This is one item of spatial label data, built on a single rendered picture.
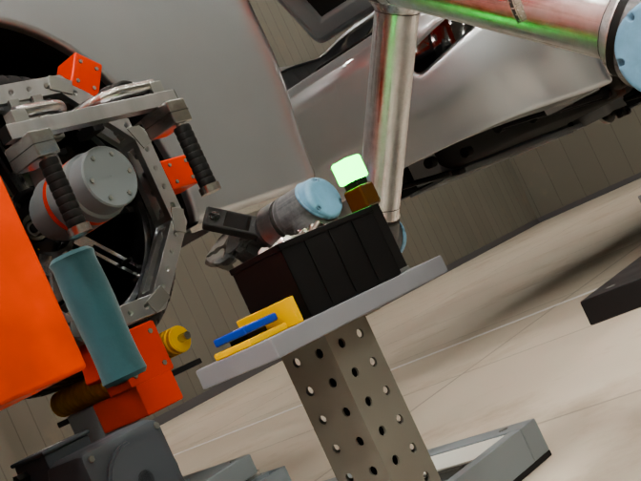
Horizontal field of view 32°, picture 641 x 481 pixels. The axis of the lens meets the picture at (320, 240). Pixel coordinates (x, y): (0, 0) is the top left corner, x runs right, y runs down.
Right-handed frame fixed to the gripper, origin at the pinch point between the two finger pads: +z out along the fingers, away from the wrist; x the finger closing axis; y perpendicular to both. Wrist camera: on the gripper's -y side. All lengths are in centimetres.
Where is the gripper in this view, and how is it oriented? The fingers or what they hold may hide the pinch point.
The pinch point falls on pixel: (206, 259)
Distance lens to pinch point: 243.7
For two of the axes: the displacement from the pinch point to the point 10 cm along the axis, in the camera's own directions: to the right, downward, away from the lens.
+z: -6.4, 3.7, 6.7
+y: 7.5, 4.6, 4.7
